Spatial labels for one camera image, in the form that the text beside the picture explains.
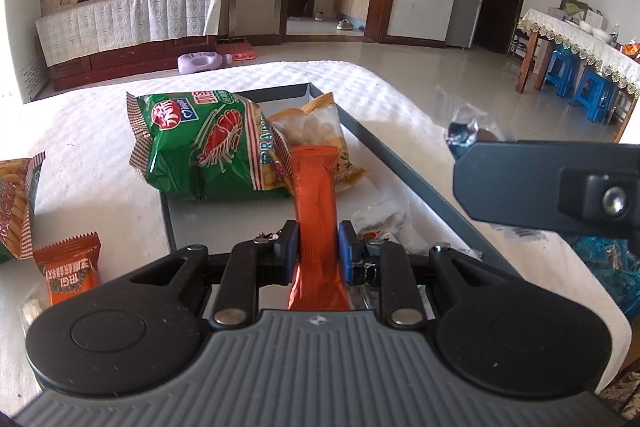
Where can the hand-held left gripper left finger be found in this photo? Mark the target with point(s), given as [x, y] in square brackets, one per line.
[289, 249]

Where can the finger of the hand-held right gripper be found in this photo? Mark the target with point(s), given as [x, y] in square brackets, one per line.
[515, 184]

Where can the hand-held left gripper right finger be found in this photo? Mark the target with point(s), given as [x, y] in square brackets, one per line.
[346, 252]

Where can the clear packet with printed label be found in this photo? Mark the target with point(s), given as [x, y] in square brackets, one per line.
[390, 222]

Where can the orange foil stick packet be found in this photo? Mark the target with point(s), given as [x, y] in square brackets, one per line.
[315, 197]

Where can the blue candy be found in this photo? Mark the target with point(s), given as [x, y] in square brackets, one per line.
[462, 134]

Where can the dark blue cardboard box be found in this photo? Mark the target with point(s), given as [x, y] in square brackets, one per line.
[400, 169]

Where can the yellow peanut packet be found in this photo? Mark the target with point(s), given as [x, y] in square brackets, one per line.
[315, 132]

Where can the large green prawn cracker bag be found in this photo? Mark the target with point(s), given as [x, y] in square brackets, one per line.
[210, 147]

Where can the small orange sawtooth-edged packet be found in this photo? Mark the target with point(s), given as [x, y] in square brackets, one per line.
[70, 274]

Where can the green and orange chip bag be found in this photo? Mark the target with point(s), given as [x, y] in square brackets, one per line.
[17, 207]

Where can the blue plastic stool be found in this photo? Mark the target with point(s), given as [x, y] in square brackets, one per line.
[560, 72]
[595, 94]

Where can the blue patterned cloth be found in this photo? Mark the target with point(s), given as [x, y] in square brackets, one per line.
[615, 272]

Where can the dining table with lace tablecloth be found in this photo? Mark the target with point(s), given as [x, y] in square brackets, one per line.
[590, 49]

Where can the pink plastic tray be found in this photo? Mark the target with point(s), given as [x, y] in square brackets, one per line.
[240, 53]

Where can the patterned brown bedspread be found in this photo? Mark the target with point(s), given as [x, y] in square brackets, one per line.
[622, 399]

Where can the brown wooden television cabinet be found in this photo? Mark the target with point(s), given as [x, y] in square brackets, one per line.
[125, 61]

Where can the cabinet with white lace cloth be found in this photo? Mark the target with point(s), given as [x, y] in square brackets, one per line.
[125, 22]

